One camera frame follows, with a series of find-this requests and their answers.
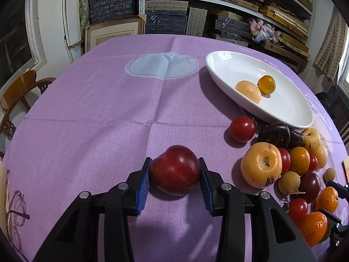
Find white oval plate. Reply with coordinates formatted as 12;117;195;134
205;50;314;129

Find pale orange round fruit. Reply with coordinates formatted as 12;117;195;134
313;143;328;169
234;80;262;104

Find stack of yellow wooden boxes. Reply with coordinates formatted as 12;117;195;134
258;4;311;60

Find large red plum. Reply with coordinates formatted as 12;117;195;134
149;145;201;196

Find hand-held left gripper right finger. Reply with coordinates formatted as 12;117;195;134
198;157;318;262

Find white door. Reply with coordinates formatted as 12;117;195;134
37;0;84;64

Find yellow purple-streaked pepino melon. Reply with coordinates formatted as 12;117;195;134
240;142;282;189

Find leafless orange mandarin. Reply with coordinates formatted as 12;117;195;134
314;186;339;214

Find upright grey woven boxes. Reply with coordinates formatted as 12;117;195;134
187;7;208;37

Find dark wooden chair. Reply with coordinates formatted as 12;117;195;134
326;94;349;142

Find orange mandarin with leaf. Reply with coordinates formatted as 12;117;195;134
296;211;332;248

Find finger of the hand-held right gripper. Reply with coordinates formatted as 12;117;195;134
326;181;349;197
319;209;349;254

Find stack of dark ribboned boxes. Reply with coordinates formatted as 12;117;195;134
214;15;253;41

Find brown longan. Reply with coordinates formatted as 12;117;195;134
278;171;301;195
323;167;336;183

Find beige picture frame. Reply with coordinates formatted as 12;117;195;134
84;14;147;53

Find pale yellow round fruit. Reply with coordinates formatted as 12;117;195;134
301;128;321;152

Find crumpled pink cloth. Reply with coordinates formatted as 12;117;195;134
247;16;282;43

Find stack of blue patterned boxes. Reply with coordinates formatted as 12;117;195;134
89;0;137;24

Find dark purple water chestnut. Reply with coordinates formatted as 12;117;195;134
257;122;291;148
288;129;305;148

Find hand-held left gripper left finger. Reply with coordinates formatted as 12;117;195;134
32;157;153;262

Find light wooden chair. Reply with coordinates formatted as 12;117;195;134
0;69;56;159

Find green marbled panel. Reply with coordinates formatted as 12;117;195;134
79;0;91;26

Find orange tomato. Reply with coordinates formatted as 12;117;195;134
289;147;311;176

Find stack of dark grey-blue boxes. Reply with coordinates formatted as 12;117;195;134
144;0;188;35

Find beige paper roll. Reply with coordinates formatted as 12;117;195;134
0;161;10;232

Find small yellow-orange tomato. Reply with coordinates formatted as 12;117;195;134
257;75;276;95

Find bright window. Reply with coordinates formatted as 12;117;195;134
338;57;349;88

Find white framed window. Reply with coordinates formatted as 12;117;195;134
0;0;41;74

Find purple-framed eyeglasses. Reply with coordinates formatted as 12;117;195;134
5;190;30;261

